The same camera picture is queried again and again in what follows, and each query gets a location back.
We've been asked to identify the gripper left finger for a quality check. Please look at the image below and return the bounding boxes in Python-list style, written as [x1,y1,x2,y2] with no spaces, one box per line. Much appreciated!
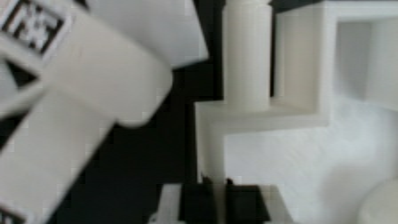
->
[179,176,216,224]

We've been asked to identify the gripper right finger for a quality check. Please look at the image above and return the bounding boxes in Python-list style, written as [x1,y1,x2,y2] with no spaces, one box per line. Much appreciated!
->
[227,180,273,224]

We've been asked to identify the white chair side frame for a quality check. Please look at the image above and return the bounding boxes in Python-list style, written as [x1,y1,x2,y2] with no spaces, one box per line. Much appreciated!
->
[0,0,209,224]

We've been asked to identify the white chair seat block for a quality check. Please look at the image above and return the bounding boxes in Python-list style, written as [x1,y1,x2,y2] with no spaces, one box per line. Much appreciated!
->
[196,0,398,224]

